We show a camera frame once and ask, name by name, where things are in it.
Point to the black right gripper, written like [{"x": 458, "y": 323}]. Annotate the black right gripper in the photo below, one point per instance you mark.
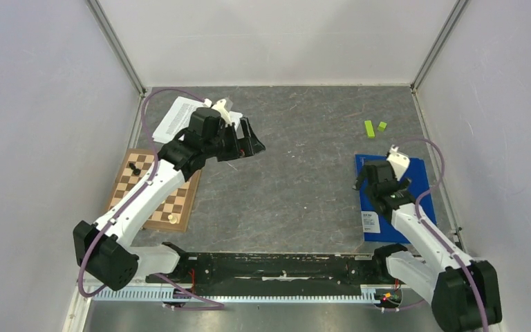
[{"x": 403, "y": 185}]

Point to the white printed paper stack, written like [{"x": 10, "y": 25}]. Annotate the white printed paper stack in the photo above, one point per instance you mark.
[{"x": 178, "y": 117}]

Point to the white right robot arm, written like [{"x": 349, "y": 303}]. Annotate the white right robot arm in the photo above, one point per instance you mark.
[{"x": 462, "y": 291}]

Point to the black chess piece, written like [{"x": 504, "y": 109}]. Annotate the black chess piece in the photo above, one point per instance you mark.
[{"x": 135, "y": 171}]

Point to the small green cube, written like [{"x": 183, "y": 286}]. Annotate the small green cube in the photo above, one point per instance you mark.
[{"x": 382, "y": 126}]

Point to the long green block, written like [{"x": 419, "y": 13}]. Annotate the long green block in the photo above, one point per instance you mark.
[{"x": 369, "y": 129}]

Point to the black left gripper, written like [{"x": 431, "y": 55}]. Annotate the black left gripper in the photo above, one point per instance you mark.
[{"x": 247, "y": 146}]

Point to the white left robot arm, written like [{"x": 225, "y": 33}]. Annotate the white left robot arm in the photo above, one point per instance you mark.
[{"x": 103, "y": 247}]

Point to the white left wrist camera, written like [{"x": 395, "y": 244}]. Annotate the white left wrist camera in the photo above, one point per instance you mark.
[{"x": 222, "y": 106}]

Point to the white chess pawn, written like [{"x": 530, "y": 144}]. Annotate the white chess pawn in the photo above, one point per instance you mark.
[{"x": 172, "y": 219}]

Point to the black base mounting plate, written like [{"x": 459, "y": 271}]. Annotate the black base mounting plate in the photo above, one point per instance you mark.
[{"x": 278, "y": 274}]

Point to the wooden chessboard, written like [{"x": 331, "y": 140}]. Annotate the wooden chessboard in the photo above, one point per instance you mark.
[{"x": 179, "y": 203}]

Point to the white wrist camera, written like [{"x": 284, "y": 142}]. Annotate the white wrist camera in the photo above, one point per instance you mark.
[
  {"x": 398, "y": 161},
  {"x": 222, "y": 106}
]

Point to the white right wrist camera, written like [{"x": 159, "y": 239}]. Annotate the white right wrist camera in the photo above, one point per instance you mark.
[{"x": 398, "y": 161}]

